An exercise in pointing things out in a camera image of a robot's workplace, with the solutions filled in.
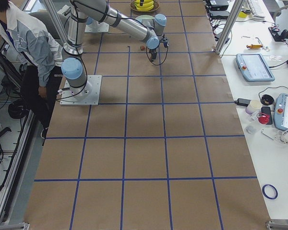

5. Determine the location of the aluminium frame post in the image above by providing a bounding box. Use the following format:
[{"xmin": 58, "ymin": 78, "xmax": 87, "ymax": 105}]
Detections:
[{"xmin": 215, "ymin": 0, "xmax": 244, "ymax": 55}]

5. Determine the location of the black power adapter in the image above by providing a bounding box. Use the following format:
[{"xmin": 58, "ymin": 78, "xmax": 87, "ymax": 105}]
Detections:
[{"xmin": 234, "ymin": 98, "xmax": 251, "ymax": 107}]

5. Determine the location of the brown wicker basket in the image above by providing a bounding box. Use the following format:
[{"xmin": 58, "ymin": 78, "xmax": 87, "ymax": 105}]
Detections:
[{"xmin": 131, "ymin": 0, "xmax": 159, "ymax": 12}]

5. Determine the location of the teach pendant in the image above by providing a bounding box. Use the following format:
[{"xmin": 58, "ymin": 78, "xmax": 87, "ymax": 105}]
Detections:
[
  {"xmin": 274, "ymin": 93, "xmax": 288, "ymax": 131},
  {"xmin": 236, "ymin": 54, "xmax": 275, "ymax": 82}
]

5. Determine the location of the light green plate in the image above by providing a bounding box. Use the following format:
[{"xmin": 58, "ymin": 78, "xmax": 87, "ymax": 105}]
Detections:
[{"xmin": 135, "ymin": 15, "xmax": 154, "ymax": 23}]

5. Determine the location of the blue tape roll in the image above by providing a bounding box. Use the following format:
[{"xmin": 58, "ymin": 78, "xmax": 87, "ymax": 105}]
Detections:
[{"xmin": 262, "ymin": 184, "xmax": 278, "ymax": 200}]

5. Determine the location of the seated person in white shirt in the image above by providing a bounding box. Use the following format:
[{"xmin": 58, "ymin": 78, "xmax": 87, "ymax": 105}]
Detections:
[{"xmin": 0, "ymin": 0, "xmax": 62, "ymax": 139}]

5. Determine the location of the white cup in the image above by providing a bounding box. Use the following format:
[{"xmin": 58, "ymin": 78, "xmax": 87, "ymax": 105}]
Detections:
[{"xmin": 245, "ymin": 100, "xmax": 262, "ymax": 115}]

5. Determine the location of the yellow banana bunch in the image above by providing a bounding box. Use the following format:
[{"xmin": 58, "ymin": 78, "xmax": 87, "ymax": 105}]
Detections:
[{"xmin": 133, "ymin": 0, "xmax": 154, "ymax": 12}]

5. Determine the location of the lower teach pendant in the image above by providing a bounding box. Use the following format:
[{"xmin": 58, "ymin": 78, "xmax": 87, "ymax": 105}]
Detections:
[{"xmin": 274, "ymin": 93, "xmax": 288, "ymax": 131}]

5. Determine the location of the upper teach pendant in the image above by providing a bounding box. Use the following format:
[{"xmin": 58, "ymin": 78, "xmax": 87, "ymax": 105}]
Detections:
[{"xmin": 236, "ymin": 54, "xmax": 275, "ymax": 82}]

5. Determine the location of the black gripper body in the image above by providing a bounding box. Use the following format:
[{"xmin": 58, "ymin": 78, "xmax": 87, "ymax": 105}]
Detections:
[{"xmin": 149, "ymin": 48, "xmax": 157, "ymax": 61}]

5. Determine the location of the yellow handled tool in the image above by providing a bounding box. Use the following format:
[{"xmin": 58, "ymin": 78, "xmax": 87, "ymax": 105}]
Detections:
[{"xmin": 246, "ymin": 44, "xmax": 263, "ymax": 49}]

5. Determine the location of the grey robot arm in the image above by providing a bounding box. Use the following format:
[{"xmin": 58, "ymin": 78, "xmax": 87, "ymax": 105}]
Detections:
[{"xmin": 61, "ymin": 0, "xmax": 168, "ymax": 99}]

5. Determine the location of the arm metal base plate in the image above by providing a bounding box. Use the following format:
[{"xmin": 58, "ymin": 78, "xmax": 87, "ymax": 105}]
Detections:
[
  {"xmin": 60, "ymin": 75, "xmax": 102, "ymax": 106},
  {"xmin": 84, "ymin": 18, "xmax": 109, "ymax": 34}
]

